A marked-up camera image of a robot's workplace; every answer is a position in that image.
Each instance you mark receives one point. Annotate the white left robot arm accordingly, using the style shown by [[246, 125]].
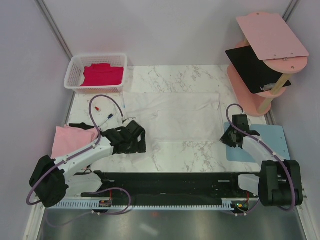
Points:
[[51, 179]]

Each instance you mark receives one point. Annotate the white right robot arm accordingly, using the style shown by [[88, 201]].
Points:
[[279, 182]]

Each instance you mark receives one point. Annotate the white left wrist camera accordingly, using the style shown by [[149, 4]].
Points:
[[128, 119]]

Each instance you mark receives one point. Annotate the pink t shirt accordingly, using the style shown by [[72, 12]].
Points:
[[68, 139]]

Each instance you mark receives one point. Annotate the white plastic basket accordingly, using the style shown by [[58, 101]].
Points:
[[74, 77]]

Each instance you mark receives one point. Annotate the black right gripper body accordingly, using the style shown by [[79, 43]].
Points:
[[227, 137]]

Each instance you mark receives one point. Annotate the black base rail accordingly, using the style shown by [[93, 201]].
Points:
[[179, 188]]

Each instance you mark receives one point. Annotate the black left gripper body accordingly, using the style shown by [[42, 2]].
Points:
[[135, 146]]

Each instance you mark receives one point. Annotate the black t shirt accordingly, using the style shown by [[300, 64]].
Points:
[[82, 126]]

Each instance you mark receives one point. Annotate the light blue mat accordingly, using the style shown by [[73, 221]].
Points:
[[272, 135]]

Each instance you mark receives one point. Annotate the red t shirt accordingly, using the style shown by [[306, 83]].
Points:
[[102, 74]]

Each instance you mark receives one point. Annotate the black square sheet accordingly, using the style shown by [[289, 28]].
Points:
[[254, 72]]

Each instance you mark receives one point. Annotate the white slotted cable duct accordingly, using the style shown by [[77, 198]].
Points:
[[100, 205]]

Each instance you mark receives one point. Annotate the pink wooden shelf stand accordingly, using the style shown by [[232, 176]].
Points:
[[274, 43]]

